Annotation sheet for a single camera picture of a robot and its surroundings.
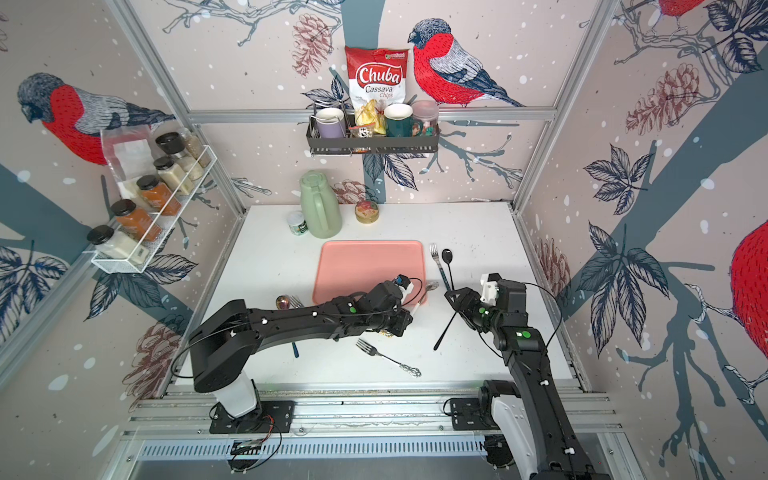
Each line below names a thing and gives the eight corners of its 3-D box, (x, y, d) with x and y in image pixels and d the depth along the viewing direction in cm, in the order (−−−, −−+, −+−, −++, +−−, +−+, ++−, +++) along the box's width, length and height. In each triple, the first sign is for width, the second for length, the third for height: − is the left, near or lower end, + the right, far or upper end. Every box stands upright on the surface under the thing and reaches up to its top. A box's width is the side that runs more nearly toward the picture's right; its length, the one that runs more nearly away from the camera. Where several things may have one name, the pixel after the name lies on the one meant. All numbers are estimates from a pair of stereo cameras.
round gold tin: (354, 223, 118) (353, 218, 116) (356, 205, 125) (355, 200, 122) (379, 223, 118) (378, 218, 116) (379, 205, 125) (379, 200, 122)
